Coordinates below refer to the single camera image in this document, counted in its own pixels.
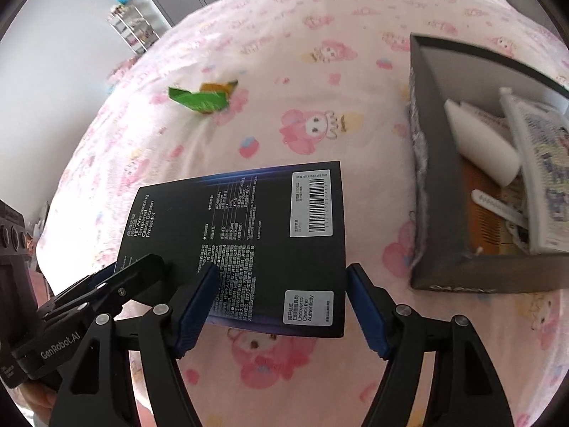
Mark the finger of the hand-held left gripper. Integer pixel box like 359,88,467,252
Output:
95,253,172,316
42,263,117,321

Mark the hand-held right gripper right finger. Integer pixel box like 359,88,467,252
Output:
346,263,521,427

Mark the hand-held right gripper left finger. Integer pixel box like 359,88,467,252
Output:
49,263,220,427

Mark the black shoe box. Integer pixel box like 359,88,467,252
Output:
408,33,569,294

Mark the black screen protector box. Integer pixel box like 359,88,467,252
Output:
115,161,348,338

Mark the white green book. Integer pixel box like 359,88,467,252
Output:
500,86,569,254

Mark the brown paper sheet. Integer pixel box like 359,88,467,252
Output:
462,155,534,256

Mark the white plastic strip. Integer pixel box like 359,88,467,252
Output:
471,189,527,227

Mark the green snack wrapper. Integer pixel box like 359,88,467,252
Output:
168,79,238,116

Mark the white paper roll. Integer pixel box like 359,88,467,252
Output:
445,98,522,186

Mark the white paper slip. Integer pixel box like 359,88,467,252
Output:
460,100,510,131

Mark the white shelf rack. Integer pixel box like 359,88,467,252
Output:
107,2,161,54

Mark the pink printed blanket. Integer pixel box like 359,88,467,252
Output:
27,0,569,427

